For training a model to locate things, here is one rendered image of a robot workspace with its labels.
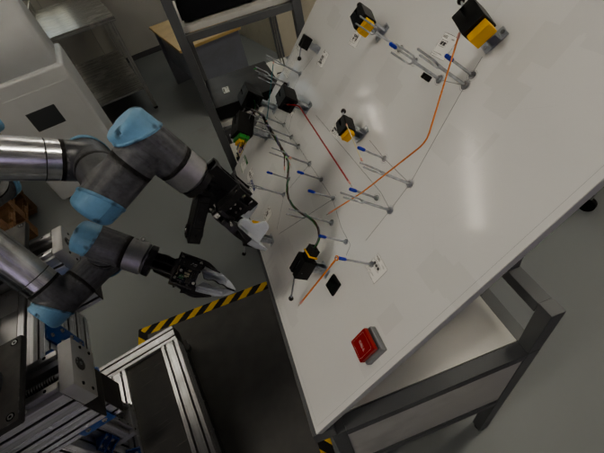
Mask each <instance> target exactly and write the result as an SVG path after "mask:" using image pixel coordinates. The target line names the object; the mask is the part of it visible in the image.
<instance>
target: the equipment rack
mask: <svg viewBox="0 0 604 453"><path fill-rule="evenodd" d="M160 1H161V4H162V6H163V8H164V11H165V13H166V16H167V18H168V20H169V23H170V24H171V27H172V29H173V33H174V35H175V37H176V39H177V41H178V43H179V46H180V48H181V50H182V54H183V56H184V58H185V60H186V63H187V65H188V67H189V69H190V71H191V75H192V77H193V79H194V82H195V84H196V86H197V88H198V90H199V93H200V96H201V99H202V101H203V102H204V105H205V107H206V110H207V112H208V114H209V117H210V119H211V122H212V124H213V126H214V129H215V131H216V132H217V135H218V139H219V141H220V143H221V146H222V147H223V149H224V152H225V154H226V158H227V160H228V162H229V164H230V166H231V169H232V171H233V172H234V170H235V167H236V165H237V159H236V155H237V153H238V152H237V150H236V148H237V146H236V145H235V143H233V142H232V139H231V138H230V135H229V134H231V128H232V126H229V125H232V120H233V117H234V116H232V117H229V118H226V119H223V120H220V119H219V117H218V114H217V111H216V109H215V106H214V104H213V101H212V100H211V97H210V95H209V91H208V88H207V86H206V83H205V80H208V78H207V76H206V74H205V71H204V69H203V66H202V64H201V62H200V58H199V55H198V53H197V50H196V49H195V46H194V44H193V42H194V41H196V40H201V39H204V38H207V37H210V36H213V35H216V34H219V33H221V32H224V31H229V30H233V29H235V28H238V27H241V26H244V25H246V24H249V23H252V22H258V21H260V20H263V19H266V18H269V21H270V25H271V32H272V36H273V39H274V43H275V47H276V51H277V55H278V59H277V60H278V61H279V62H280V57H279V52H278V49H277V44H276V40H275V35H274V30H273V25H272V20H271V17H272V19H273V16H274V17H275V22H276V27H277V32H278V36H279V41H280V47H281V51H282V55H283V58H284V62H285V64H286V62H287V59H286V58H285V54H284V50H283V47H282V42H281V38H280V31H279V26H278V23H277V18H276V15H278V14H281V13H285V12H288V11H292V15H293V20H294V25H295V30H296V34H297V38H298V36H299V34H300V32H301V31H302V29H303V27H304V25H305V21H304V15H303V10H302V4H301V0H253V1H252V2H250V3H247V2H246V3H243V4H239V5H236V6H233V7H230V8H227V9H225V10H222V11H219V12H215V13H211V14H208V15H205V16H202V17H200V18H197V19H194V20H193V21H191V22H184V21H182V18H181V16H180V14H179V12H178V9H177V7H176V4H175V2H174V0H160ZM284 2H285V3H284ZM282 3H283V4H282ZM276 4H277V5H276ZM274 5H275V6H274ZM264 8H266V9H264ZM262 9H263V10H262ZM259 10H261V11H259ZM256 11H258V12H256ZM254 12H255V13H254ZM248 13H249V14H248ZM245 14H246V15H245ZM242 15H243V16H242ZM239 16H241V17H239ZM236 17H238V18H236ZM234 18H235V19H234ZM231 19H233V20H231ZM228 20H230V21H228ZM225 21H226V22H225ZM220 22H221V23H220ZM217 23H218V24H217ZM214 24H216V25H214ZM211 25H213V26H211ZM208 26H210V27H208ZM205 27H207V28H205ZM202 28H204V29H202ZM200 29H201V30H200ZM197 30H198V31H197ZM191 31H193V32H191ZM190 32H191V33H190ZM272 63H273V62H272V61H271V62H268V63H266V64H267V66H268V67H269V68H270V70H271V72H272V65H273V72H272V73H273V74H274V75H275V77H277V78H279V77H280V74H281V73H280V74H277V73H279V72H281V71H282V69H283V67H284V66H282V65H278V64H276V63H274V64H272ZM227 126H229V127H227Z"/></svg>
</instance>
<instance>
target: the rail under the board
mask: <svg viewBox="0 0 604 453"><path fill-rule="evenodd" d="M257 252H258V255H259V258H260V261H261V265H262V269H263V273H264V276H265V279H266V282H267V285H268V288H269V291H270V294H271V300H272V303H273V306H274V309H275V312H276V316H277V318H278V321H279V325H280V329H281V333H282V336H283V339H284V342H285V345H286V349H287V352H288V355H289V360H290V363H291V367H292V369H293V372H294V376H295V379H296V381H297V385H298V390H299V393H300V396H301V400H302V403H303V405H304V409H305V412H306V417H307V420H308V423H309V427H310V430H311V432H312V436H313V437H314V439H315V441H316V442H317V443H318V442H320V441H323V440H326V439H329V438H331V437H332V436H335V435H336V434H337V433H336V430H335V428H334V425H332V426H331V427H330V428H328V429H327V430H326V431H325V432H324V433H323V434H317V435H316V433H315V427H314V424H313V422H312V419H311V415H310V412H309V410H308V407H307V403H306V399H305V396H304V392H303V389H302V386H301V383H300V380H299V377H298V372H297V369H296V366H295V363H294V360H293V357H292V354H291V351H290V347H289V343H288V339H287V336H286V334H285V331H284V327H283V324H282V322H281V319H280V313H279V310H278V308H277V304H276V301H275V298H274V296H273V292H272V289H271V284H270V281H269V278H268V275H267V271H266V269H265V266H264V263H263V259H262V255H261V252H260V250H259V249H257Z"/></svg>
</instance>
